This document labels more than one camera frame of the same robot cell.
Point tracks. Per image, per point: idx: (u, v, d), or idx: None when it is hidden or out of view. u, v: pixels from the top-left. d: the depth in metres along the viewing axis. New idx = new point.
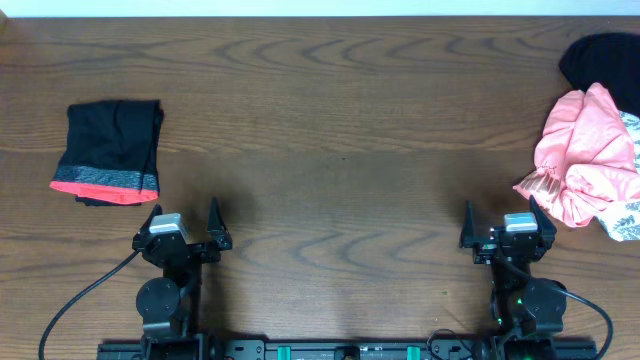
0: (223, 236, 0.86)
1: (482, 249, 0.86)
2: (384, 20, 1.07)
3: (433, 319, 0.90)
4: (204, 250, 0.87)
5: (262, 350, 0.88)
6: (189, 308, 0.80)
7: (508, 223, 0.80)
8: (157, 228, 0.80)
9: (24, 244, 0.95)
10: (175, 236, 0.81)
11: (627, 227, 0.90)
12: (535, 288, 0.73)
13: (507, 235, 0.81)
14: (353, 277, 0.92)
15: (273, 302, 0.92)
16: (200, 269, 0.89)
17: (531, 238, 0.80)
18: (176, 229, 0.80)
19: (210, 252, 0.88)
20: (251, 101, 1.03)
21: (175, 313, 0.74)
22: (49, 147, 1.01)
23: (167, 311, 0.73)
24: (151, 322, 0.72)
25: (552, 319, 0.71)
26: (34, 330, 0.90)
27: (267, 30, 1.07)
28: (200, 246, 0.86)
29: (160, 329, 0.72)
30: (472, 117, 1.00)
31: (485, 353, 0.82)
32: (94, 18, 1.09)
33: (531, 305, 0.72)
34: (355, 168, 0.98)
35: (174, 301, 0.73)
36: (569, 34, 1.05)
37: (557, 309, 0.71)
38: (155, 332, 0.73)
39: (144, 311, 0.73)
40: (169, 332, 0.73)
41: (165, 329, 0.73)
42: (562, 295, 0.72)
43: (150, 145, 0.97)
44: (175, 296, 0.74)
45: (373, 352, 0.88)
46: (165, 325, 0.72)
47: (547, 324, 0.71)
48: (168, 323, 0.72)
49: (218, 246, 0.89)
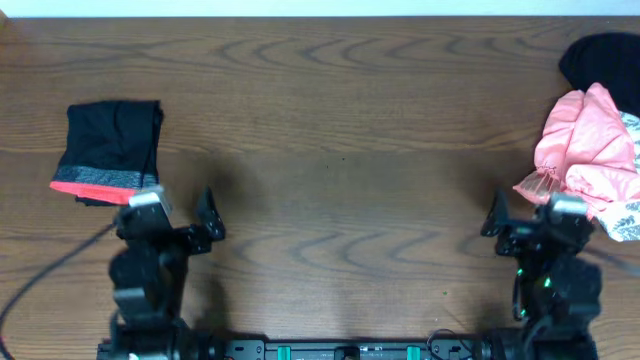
0: (213, 222, 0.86)
1: (514, 232, 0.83)
2: (384, 20, 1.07)
3: (433, 319, 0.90)
4: (190, 232, 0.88)
5: (262, 350, 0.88)
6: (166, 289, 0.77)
7: (557, 201, 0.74)
8: (138, 200, 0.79)
9: (23, 244, 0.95)
10: (155, 208, 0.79)
11: (627, 227, 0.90)
12: (563, 266, 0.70)
13: (553, 214, 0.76)
14: (353, 277, 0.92)
15: (273, 302, 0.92)
16: (186, 255, 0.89)
17: (577, 222, 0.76)
18: (156, 201, 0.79)
19: (198, 238, 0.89)
20: (251, 101, 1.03)
21: (151, 282, 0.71)
22: (50, 147, 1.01)
23: (143, 278, 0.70)
24: (124, 290, 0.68)
25: (585, 299, 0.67)
26: (34, 329, 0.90)
27: (267, 30, 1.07)
28: (189, 230, 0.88)
29: (133, 299, 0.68)
30: (471, 117, 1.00)
31: (488, 352, 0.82)
32: (94, 18, 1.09)
33: (561, 285, 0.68)
34: (355, 169, 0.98)
35: (152, 268, 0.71)
36: (569, 34, 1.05)
37: (592, 289, 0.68)
38: (128, 303, 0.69)
39: (117, 278, 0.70)
40: (143, 304, 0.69)
41: (139, 300, 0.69)
42: (596, 275, 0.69)
43: (150, 145, 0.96)
44: (152, 263, 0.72)
45: (373, 352, 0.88)
46: (140, 295, 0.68)
47: (582, 305, 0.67)
48: (142, 292, 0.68)
49: (208, 233, 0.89)
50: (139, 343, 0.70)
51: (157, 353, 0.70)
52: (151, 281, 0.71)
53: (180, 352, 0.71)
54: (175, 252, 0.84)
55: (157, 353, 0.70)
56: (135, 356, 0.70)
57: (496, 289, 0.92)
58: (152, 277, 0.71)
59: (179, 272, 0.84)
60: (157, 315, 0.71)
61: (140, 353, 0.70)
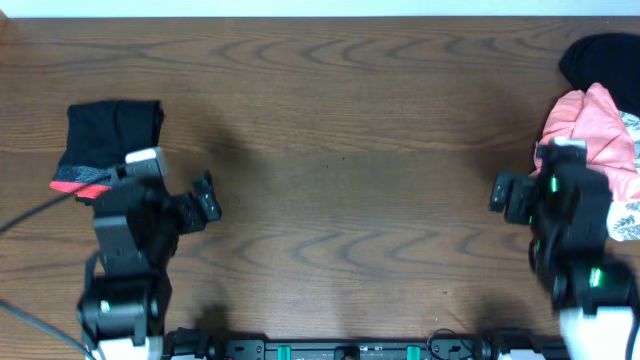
0: (210, 194, 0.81)
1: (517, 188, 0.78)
2: (384, 20, 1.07)
3: (434, 318, 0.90)
4: (185, 200, 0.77)
5: (262, 350, 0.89)
6: (154, 239, 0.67)
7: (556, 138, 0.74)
8: (134, 159, 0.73)
9: (23, 244, 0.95)
10: (151, 165, 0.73)
11: (627, 227, 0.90)
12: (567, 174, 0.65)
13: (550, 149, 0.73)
14: (353, 277, 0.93)
15: (273, 301, 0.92)
16: (181, 225, 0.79)
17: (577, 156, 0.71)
18: (153, 158, 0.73)
19: (193, 212, 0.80)
20: (251, 101, 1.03)
21: (137, 217, 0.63)
22: (50, 147, 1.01)
23: (128, 207, 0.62)
24: (104, 217, 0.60)
25: (595, 193, 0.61)
26: (33, 329, 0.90)
27: (267, 30, 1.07)
28: (183, 206, 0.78)
29: (115, 228, 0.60)
30: (471, 117, 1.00)
31: (489, 352, 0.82)
32: (94, 18, 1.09)
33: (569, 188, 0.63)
34: (355, 168, 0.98)
35: (138, 201, 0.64)
36: (569, 34, 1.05)
37: (600, 185, 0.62)
38: (107, 235, 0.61)
39: (99, 206, 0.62)
40: (125, 238, 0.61)
41: (120, 231, 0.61)
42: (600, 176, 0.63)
43: (150, 146, 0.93)
44: (140, 196, 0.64)
45: (373, 352, 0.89)
46: (122, 225, 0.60)
47: (592, 198, 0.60)
48: (125, 220, 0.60)
49: (203, 208, 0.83)
50: (112, 292, 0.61)
51: (132, 301, 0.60)
52: (137, 215, 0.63)
53: (158, 304, 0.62)
54: (168, 219, 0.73)
55: (131, 301, 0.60)
56: (106, 305, 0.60)
57: (496, 288, 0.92)
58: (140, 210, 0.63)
59: (169, 235, 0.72)
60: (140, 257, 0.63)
61: (113, 302, 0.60)
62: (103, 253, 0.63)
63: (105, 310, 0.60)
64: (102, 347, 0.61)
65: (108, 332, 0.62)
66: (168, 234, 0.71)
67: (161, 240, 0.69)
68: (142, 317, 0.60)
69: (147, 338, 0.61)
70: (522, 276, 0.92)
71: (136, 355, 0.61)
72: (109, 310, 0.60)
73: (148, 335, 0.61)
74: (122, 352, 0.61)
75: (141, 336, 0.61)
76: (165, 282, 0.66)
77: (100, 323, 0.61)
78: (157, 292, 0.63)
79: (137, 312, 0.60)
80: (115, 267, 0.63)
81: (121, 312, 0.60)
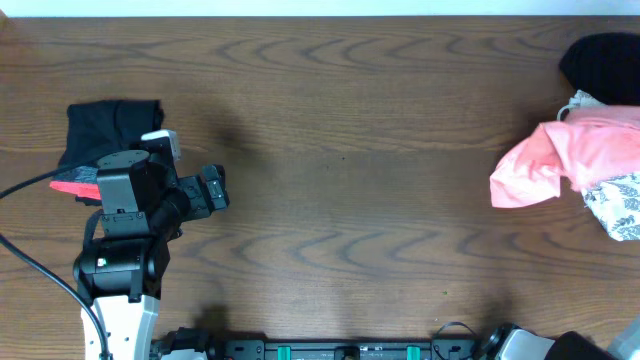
0: (218, 180, 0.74)
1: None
2: (385, 19, 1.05)
3: (434, 318, 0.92)
4: (193, 184, 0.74)
5: (262, 350, 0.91)
6: (154, 204, 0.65)
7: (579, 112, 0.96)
8: (148, 137, 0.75)
9: (24, 245, 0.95)
10: (164, 145, 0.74)
11: (626, 227, 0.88)
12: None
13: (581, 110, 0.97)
14: (353, 277, 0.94)
15: (273, 301, 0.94)
16: (186, 215, 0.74)
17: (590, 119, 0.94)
18: (167, 137, 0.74)
19: (200, 198, 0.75)
20: (251, 101, 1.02)
21: (140, 176, 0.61)
22: (52, 146, 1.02)
23: (131, 164, 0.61)
24: (108, 173, 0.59)
25: None
26: (36, 329, 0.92)
27: (266, 30, 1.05)
28: (187, 190, 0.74)
29: (116, 183, 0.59)
30: (471, 117, 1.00)
31: (496, 339, 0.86)
32: (91, 17, 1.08)
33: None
34: (356, 168, 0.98)
35: (141, 161, 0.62)
36: (570, 33, 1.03)
37: None
38: (109, 191, 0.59)
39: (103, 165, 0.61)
40: (126, 195, 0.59)
41: (122, 188, 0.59)
42: None
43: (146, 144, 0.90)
44: (143, 157, 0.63)
45: (373, 352, 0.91)
46: (124, 180, 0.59)
47: None
48: (127, 175, 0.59)
49: (210, 195, 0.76)
50: (110, 248, 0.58)
51: (128, 259, 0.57)
52: (140, 173, 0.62)
53: (155, 263, 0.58)
54: (173, 197, 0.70)
55: (128, 258, 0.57)
56: (103, 261, 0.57)
57: (495, 288, 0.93)
58: (141, 170, 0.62)
59: (173, 211, 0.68)
60: (139, 216, 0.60)
61: (110, 258, 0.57)
62: (104, 212, 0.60)
63: (102, 266, 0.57)
64: (98, 303, 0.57)
65: (103, 289, 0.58)
66: (170, 208, 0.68)
67: (164, 212, 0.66)
68: (137, 274, 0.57)
69: (142, 295, 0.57)
70: (521, 275, 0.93)
71: (130, 312, 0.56)
72: (106, 266, 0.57)
73: (144, 293, 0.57)
74: (116, 309, 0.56)
75: (136, 292, 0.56)
76: (164, 246, 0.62)
77: (97, 278, 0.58)
78: (155, 251, 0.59)
79: (133, 269, 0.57)
80: (115, 227, 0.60)
81: (117, 268, 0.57)
